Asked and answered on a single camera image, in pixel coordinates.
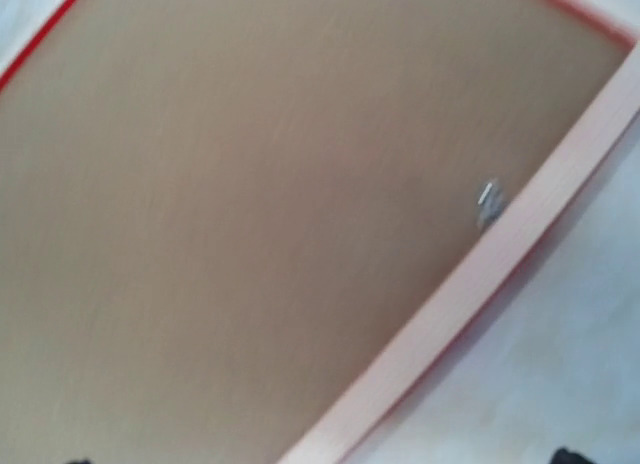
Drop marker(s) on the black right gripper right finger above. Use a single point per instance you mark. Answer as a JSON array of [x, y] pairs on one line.
[[565, 456]]

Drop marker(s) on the brown backing board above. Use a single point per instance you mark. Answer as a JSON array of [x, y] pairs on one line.
[[275, 209]]

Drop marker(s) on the silver turn clip right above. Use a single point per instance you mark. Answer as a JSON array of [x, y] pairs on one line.
[[490, 203]]

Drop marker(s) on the red wooden picture frame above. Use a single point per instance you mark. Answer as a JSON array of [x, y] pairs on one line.
[[500, 264]]

